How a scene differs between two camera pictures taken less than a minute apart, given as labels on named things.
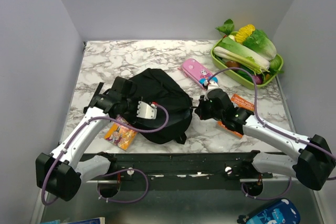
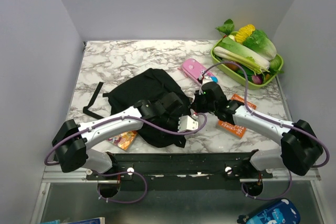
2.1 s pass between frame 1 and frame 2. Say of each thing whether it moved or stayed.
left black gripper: moved
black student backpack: stayed
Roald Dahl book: stayed
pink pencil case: stayed
